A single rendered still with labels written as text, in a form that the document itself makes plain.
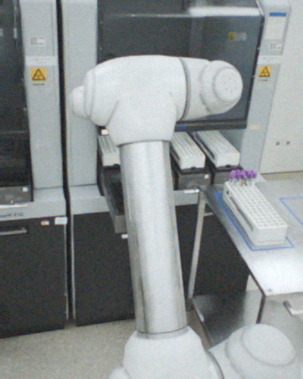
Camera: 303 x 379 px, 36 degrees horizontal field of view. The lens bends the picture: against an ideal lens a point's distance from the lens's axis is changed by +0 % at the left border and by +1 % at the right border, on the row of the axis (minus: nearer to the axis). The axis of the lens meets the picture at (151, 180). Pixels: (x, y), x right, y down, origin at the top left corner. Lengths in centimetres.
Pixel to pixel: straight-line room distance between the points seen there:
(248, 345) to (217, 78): 52
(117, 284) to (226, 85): 134
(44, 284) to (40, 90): 81
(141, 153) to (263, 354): 44
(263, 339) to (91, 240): 108
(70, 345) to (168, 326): 135
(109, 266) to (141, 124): 121
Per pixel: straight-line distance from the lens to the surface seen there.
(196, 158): 188
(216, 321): 199
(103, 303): 215
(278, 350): 98
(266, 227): 147
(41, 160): 181
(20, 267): 197
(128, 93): 89
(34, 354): 223
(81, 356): 220
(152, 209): 89
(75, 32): 166
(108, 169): 186
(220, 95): 93
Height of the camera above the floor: 167
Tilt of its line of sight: 29 degrees down
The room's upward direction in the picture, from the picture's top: 4 degrees clockwise
